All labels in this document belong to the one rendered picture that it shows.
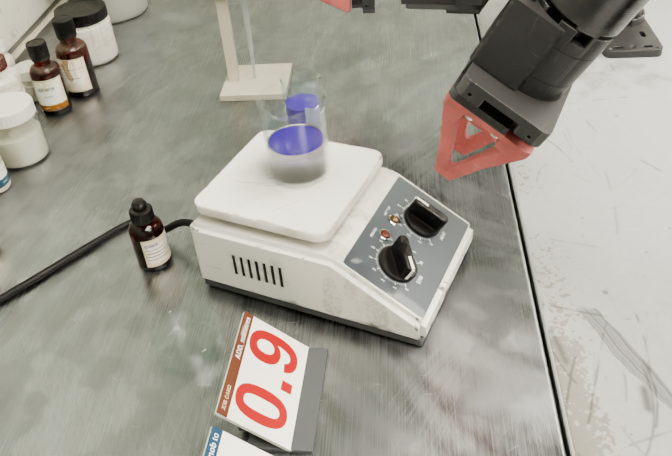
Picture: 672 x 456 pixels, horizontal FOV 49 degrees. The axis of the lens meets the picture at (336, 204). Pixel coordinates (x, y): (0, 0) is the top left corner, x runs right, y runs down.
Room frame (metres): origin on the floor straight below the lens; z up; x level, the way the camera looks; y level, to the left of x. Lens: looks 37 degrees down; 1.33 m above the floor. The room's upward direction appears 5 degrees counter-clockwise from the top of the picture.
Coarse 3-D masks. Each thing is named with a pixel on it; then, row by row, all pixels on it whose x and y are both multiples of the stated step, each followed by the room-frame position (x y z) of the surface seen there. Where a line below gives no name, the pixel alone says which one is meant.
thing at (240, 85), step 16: (224, 0) 0.82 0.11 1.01; (224, 16) 0.82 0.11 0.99; (224, 32) 0.82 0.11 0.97; (224, 48) 0.82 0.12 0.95; (256, 64) 0.86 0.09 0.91; (272, 64) 0.86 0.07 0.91; (288, 64) 0.85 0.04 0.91; (240, 80) 0.82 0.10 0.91; (256, 80) 0.82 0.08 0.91; (272, 80) 0.82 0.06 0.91; (224, 96) 0.79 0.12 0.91; (240, 96) 0.78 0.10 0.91; (256, 96) 0.78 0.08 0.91
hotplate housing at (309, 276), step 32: (384, 192) 0.49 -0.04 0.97; (192, 224) 0.47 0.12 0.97; (224, 224) 0.46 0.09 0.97; (352, 224) 0.45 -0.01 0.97; (224, 256) 0.45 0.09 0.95; (256, 256) 0.43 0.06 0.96; (288, 256) 0.42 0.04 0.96; (320, 256) 0.41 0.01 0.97; (224, 288) 0.46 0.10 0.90; (256, 288) 0.44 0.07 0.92; (288, 288) 0.42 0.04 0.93; (320, 288) 0.41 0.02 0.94; (352, 288) 0.40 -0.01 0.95; (448, 288) 0.42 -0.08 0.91; (352, 320) 0.40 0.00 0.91; (384, 320) 0.39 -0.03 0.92; (416, 320) 0.38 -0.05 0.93
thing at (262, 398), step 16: (256, 320) 0.39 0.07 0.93; (256, 336) 0.37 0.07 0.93; (272, 336) 0.38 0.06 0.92; (256, 352) 0.36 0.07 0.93; (272, 352) 0.36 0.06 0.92; (288, 352) 0.37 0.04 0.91; (240, 368) 0.34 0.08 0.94; (256, 368) 0.35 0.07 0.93; (272, 368) 0.35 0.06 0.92; (288, 368) 0.36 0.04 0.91; (240, 384) 0.33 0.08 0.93; (256, 384) 0.33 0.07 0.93; (272, 384) 0.34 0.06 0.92; (288, 384) 0.34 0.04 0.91; (240, 400) 0.32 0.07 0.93; (256, 400) 0.32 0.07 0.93; (272, 400) 0.33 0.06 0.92; (288, 400) 0.33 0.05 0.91; (240, 416) 0.30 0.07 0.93; (256, 416) 0.31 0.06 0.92; (272, 416) 0.31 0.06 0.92; (288, 416) 0.32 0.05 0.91; (272, 432) 0.30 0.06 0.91
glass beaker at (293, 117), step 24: (264, 96) 0.51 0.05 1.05; (288, 96) 0.52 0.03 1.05; (312, 96) 0.51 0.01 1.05; (264, 120) 0.48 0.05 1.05; (288, 120) 0.47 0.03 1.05; (312, 120) 0.48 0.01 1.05; (288, 144) 0.47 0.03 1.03; (312, 144) 0.48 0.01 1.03; (288, 168) 0.47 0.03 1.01; (312, 168) 0.47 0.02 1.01
